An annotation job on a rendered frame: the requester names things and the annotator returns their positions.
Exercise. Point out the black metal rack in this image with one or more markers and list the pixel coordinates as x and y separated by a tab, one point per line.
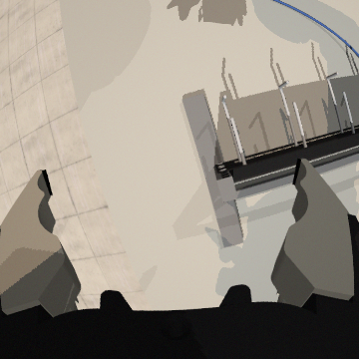
220	177

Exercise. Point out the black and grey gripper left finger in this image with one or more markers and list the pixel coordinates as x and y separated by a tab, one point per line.
37	279

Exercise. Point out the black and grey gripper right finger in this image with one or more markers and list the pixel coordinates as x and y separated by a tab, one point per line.
317	267

